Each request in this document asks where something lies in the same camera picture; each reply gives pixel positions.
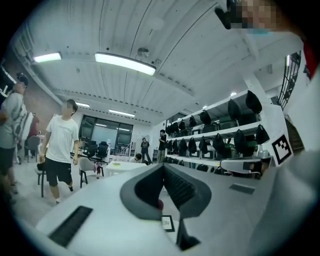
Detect black picture frame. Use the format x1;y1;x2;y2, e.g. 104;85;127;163
161;214;176;233

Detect purple cloth item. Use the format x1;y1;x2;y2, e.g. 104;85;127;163
93;162;104;179

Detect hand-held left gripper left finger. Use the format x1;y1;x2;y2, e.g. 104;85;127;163
35;163;171;256

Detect person's head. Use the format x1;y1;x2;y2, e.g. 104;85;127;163
231;0;310;38

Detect black stair railing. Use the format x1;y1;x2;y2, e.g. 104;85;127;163
277;51;302;111

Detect person's red shirt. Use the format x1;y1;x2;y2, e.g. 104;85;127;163
303;41;319;81

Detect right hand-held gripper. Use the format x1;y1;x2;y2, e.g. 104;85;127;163
219;133;294;180

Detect white shelving unit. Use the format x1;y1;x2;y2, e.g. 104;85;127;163
164;89;286;174

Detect black head camera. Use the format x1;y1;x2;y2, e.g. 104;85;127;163
214;4;235;30

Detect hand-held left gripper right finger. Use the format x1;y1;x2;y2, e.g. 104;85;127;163
163;163;266;252

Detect large dark window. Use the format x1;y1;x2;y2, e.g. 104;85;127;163
79;115;133;154

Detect row of black office chairs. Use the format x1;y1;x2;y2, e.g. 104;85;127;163
80;139;110;166

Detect long ceiling light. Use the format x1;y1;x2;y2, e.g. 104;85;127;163
94;51;157;76
108;108;136;118
32;51;62;63

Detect grey chair black legs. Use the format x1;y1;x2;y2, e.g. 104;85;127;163
78;156;105;189

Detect row of black bags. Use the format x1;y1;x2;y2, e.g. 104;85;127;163
164;89;271;175

